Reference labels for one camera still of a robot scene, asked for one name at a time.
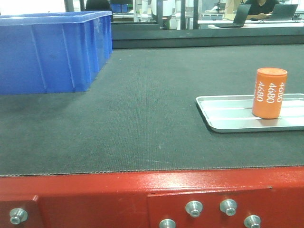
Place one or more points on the silver metal tray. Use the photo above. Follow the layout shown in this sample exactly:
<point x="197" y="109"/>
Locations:
<point x="233" y="114"/>

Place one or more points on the dark grey conveyor belt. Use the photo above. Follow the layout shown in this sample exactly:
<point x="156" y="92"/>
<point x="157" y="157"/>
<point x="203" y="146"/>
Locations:
<point x="140" y="114"/>

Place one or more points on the black laptop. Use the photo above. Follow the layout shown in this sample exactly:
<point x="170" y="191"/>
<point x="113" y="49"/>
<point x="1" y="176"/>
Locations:
<point x="239" y="19"/>
<point x="282" y="12"/>

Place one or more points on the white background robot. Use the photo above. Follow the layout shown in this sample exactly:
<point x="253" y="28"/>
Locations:
<point x="162" y="12"/>

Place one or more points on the silver bolt far left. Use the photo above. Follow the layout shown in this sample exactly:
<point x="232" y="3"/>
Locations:
<point x="18" y="215"/>

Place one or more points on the red conveyor frame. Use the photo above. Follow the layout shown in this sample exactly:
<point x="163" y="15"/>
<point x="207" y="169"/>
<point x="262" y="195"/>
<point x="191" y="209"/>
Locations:
<point x="143" y="199"/>

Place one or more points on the silver bolt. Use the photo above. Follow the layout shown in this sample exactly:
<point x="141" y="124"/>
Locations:
<point x="167" y="223"/>
<point x="252" y="221"/>
<point x="18" y="215"/>
<point x="194" y="208"/>
<point x="229" y="207"/>

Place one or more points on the silver bolt right upper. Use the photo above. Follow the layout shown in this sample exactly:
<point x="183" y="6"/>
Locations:
<point x="229" y="207"/>

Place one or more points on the black laptop right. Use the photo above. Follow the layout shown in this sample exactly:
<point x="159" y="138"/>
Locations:
<point x="282" y="12"/>

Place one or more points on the blue crate on conveyor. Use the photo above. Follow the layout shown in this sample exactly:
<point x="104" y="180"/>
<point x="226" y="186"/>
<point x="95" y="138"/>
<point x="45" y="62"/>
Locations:
<point x="53" y="52"/>

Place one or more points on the orange cylindrical capacitor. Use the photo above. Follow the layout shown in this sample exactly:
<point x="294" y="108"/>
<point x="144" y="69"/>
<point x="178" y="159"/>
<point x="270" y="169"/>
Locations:
<point x="268" y="94"/>

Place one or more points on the silver bolt centre upper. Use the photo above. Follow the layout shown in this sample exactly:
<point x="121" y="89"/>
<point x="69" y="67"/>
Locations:
<point x="194" y="208"/>

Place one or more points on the silver bolt centre lower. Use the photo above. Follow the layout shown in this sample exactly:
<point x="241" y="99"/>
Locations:
<point x="167" y="223"/>

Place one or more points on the person in black shirt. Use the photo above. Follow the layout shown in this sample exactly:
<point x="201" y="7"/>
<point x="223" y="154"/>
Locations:
<point x="260" y="9"/>

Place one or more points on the silver bolt right lower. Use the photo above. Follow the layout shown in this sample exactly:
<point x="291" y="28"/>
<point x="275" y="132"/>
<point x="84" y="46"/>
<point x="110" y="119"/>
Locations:
<point x="252" y="221"/>

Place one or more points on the black laptop left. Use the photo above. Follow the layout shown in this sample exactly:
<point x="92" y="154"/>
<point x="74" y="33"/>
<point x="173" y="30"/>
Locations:
<point x="239" y="19"/>

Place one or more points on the white desk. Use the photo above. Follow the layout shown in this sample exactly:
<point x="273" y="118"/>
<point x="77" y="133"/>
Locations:
<point x="211" y="24"/>

